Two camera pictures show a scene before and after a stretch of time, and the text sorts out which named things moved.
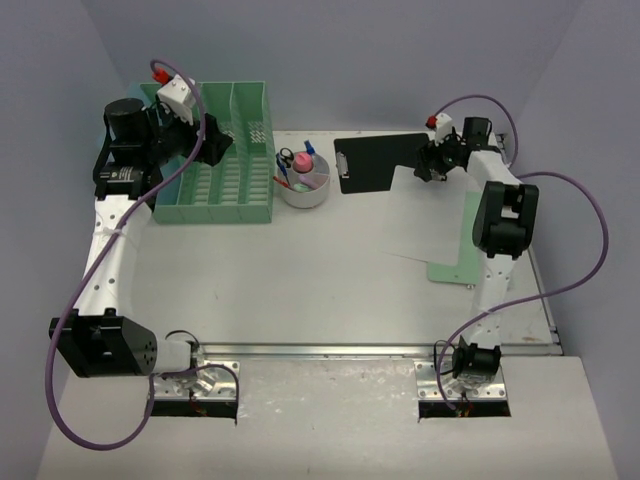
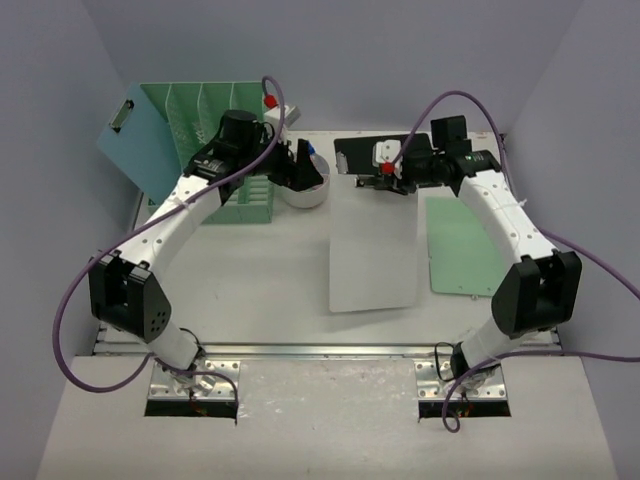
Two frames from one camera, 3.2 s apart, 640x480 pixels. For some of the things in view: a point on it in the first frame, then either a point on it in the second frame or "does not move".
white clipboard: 425,219 -> 373,247
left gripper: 206,138 -> 291,168
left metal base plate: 213,382 does not move
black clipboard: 366,164 does not move
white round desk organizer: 304,178 does not move
